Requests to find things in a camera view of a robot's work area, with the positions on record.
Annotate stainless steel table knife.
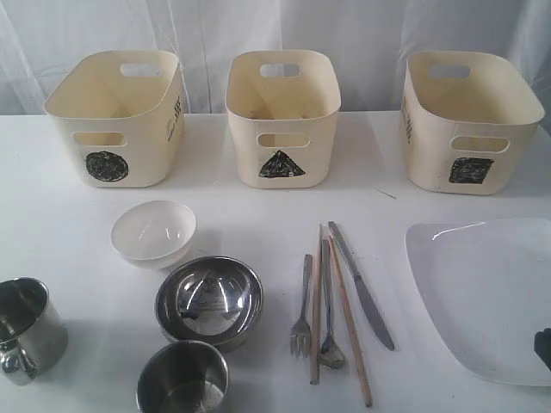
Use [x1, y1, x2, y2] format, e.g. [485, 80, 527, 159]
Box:
[328, 221, 395, 351]

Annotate wooden chopstick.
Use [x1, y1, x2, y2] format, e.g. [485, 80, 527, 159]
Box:
[329, 236, 373, 408]
[310, 224, 322, 385]

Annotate stainless steel spoon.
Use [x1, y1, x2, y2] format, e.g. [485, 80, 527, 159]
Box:
[319, 239, 345, 369]

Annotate stainless steel fork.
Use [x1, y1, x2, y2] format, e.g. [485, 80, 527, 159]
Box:
[290, 254, 313, 358]

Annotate large stainless steel bowl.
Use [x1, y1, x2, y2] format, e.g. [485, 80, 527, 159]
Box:
[154, 256, 263, 353]

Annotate small stainless steel cup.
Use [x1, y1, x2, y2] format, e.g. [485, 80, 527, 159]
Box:
[136, 340, 230, 412]

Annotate white ceramic bowl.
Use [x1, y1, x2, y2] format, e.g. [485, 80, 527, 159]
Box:
[110, 200, 197, 270]

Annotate cream bin with circle mark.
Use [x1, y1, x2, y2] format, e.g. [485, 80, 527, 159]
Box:
[44, 50, 184, 188]

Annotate steel mug with handle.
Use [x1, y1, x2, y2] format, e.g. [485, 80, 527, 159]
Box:
[1, 277, 68, 386]

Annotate white square plate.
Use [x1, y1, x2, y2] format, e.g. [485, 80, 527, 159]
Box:
[405, 218, 550, 386]

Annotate cream bin with square mark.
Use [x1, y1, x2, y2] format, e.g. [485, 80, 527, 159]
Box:
[400, 51, 545, 195]

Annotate white backdrop curtain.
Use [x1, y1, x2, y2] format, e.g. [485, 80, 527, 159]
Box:
[1, 1, 550, 114]

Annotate cream bin with triangle mark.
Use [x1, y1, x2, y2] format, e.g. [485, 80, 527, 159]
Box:
[226, 50, 341, 189]

